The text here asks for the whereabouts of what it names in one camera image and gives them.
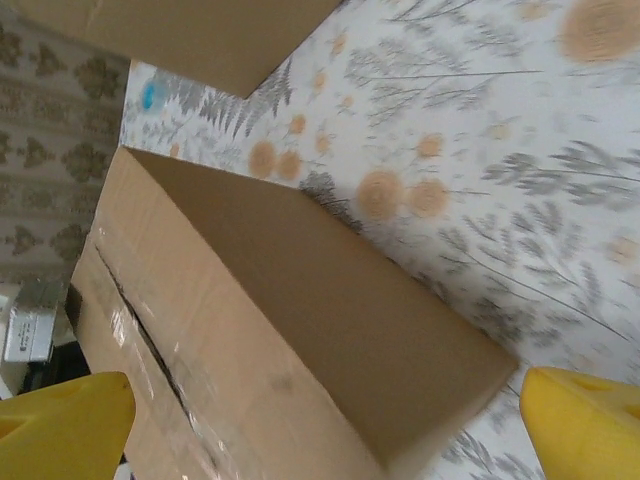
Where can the tall brown cardboard box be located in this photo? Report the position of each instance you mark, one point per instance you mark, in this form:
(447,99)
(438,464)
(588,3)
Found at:
(200,40)

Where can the small blue round cap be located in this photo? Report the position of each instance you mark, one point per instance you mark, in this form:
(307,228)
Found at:
(150,96)

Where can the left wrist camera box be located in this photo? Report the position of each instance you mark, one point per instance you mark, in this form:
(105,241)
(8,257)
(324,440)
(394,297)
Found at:
(30,332)

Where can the floral white tablecloth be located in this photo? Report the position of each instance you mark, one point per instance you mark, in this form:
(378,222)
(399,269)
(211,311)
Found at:
(500,150)

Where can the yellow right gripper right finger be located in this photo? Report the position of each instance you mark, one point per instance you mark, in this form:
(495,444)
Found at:
(585,430)

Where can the long brown cardboard box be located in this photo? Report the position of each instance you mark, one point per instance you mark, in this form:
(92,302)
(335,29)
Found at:
(300,300)

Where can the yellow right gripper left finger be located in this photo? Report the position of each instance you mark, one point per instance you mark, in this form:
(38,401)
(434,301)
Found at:
(60,435)

